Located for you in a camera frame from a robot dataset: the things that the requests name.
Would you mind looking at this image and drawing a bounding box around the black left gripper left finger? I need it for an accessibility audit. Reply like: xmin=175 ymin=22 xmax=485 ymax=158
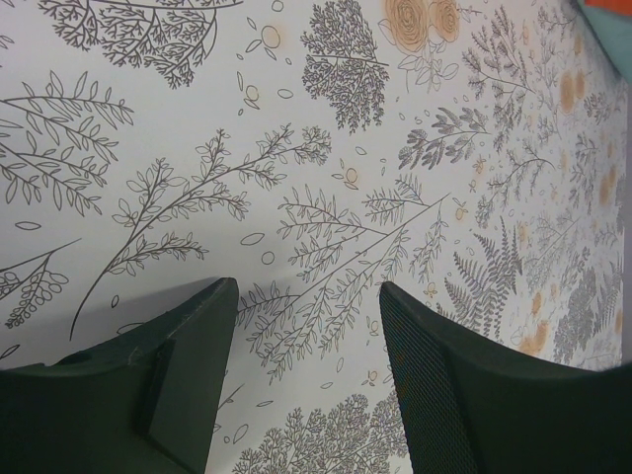
xmin=1 ymin=277 xmax=238 ymax=473

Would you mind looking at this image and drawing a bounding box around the orange t shirt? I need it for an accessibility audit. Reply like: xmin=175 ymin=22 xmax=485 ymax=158
xmin=585 ymin=0 xmax=632 ymax=17

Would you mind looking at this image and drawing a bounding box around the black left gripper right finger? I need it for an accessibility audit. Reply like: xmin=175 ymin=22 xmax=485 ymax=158
xmin=379 ymin=282 xmax=631 ymax=473

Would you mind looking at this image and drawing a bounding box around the folded teal t shirt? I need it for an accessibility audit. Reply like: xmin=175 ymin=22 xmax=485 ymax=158
xmin=579 ymin=0 xmax=631 ymax=84

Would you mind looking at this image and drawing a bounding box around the floral patterned table mat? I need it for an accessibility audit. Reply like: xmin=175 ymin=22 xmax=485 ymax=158
xmin=1 ymin=1 xmax=628 ymax=473

